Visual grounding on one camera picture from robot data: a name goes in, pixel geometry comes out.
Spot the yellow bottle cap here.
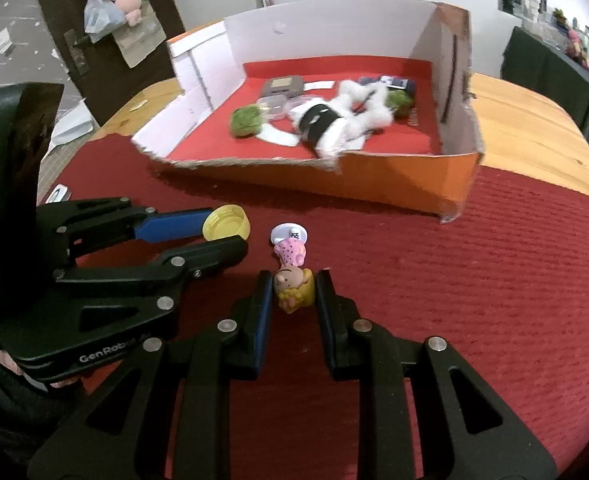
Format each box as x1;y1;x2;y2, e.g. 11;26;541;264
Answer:
202;205;251;240

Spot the pink toy figurine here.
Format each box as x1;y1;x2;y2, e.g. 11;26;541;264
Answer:
270;222;308;268

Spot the yellow toy figurine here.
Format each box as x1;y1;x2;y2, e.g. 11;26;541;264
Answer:
274;266;315;314

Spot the large green fuzzy scrunchie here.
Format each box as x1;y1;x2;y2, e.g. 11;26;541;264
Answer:
229;104;264;139

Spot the clear small plastic box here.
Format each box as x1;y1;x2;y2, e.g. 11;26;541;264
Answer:
256;94;288;122

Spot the white black cloth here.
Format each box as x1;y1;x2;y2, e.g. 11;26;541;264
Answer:
288;99;367;159

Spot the white fluffy star scrunchie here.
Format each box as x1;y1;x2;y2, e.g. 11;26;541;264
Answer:
331;79;394;134

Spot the person's left hand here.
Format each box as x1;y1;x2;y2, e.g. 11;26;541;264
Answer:
0;350;81;389

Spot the red felt box liner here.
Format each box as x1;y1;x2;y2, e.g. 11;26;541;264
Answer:
170;55;441;164

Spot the dark wooden door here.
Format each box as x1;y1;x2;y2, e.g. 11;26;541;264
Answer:
38;0;174;125

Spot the red knitted table mat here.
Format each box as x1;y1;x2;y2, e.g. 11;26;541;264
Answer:
56;134;589;479

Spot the clear round lid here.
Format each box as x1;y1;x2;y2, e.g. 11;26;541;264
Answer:
285;94;317;115

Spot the grey square case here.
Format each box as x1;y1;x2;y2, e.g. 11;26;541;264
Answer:
261;75;305;99

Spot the orange white cardboard box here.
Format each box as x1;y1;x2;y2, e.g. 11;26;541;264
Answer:
133;0;484;221

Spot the small green fuzzy scrunchie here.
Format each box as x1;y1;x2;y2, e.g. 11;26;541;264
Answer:
385;90;415;119

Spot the dark purple bottle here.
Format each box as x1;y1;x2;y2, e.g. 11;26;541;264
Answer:
357;75;417;96

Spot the dark cloth side table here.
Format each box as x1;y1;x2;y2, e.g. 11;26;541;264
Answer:
500;27;589;144

